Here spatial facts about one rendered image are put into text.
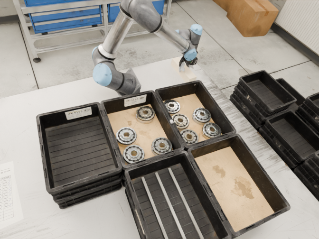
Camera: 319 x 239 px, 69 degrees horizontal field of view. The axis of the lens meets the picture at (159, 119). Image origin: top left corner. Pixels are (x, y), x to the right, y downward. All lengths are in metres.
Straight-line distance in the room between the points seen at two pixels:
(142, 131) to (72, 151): 0.36
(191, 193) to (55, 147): 0.67
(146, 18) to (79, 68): 1.81
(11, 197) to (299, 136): 2.05
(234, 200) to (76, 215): 0.72
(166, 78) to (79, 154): 0.86
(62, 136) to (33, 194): 0.30
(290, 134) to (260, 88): 0.46
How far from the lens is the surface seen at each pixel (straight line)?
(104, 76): 1.33
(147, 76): 1.71
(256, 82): 2.31
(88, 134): 1.23
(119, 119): 1.27
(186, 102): 1.40
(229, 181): 1.19
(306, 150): 2.21
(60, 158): 1.18
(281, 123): 2.26
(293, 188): 1.51
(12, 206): 1.29
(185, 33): 1.50
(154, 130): 1.24
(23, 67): 3.01
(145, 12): 1.15
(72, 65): 2.91
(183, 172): 1.14
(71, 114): 1.23
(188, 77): 1.67
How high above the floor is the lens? 1.84
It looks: 52 degrees down
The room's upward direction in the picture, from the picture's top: 11 degrees clockwise
